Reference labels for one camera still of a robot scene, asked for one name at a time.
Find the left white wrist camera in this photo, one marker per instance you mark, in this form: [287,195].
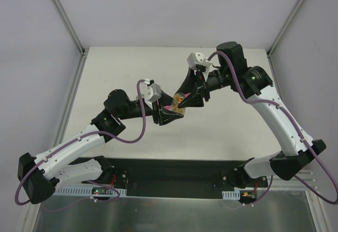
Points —
[151,92]

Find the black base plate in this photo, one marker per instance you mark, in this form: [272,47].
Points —
[170,178]

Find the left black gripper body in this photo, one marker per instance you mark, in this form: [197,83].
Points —
[156,115]

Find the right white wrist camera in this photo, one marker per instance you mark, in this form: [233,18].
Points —
[198,59]

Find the right white cable duct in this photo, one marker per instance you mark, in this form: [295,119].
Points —
[231,195]

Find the white cable duct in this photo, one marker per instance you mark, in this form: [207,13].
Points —
[88,191]
[231,195]

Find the right aluminium frame post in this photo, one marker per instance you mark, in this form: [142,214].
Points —
[285,26]

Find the pink weekly pill organizer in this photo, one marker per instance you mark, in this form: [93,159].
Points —
[174,106]

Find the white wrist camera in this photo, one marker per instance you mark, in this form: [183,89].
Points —
[198,59]
[151,92]

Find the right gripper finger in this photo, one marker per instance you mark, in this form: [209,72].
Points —
[193,99]
[192,79]

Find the left aluminium frame post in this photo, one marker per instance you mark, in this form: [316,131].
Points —
[68,26]

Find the left white cable duct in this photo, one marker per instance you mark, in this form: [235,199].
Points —
[88,191]

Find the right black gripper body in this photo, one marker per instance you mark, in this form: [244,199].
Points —
[202,90]

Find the clear bottle with yellow pills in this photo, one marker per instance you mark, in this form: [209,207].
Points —
[181,111]

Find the aluminium frame post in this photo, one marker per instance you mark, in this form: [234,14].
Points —
[285,26]
[68,26]

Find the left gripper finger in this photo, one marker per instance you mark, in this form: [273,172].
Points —
[167,116]
[165,101]

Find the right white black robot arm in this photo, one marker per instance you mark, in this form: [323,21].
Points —
[255,86]

